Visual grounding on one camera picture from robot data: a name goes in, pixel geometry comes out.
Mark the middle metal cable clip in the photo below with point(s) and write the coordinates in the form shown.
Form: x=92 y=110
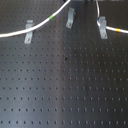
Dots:
x=71 y=16

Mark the metal cable clip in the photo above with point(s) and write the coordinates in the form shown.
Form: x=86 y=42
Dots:
x=71 y=16
x=29 y=35
x=102 y=27

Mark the left metal cable clip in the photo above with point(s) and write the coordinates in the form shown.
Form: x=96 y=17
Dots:
x=29 y=35

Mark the right metal cable clip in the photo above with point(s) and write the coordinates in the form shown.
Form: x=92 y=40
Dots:
x=102 y=27

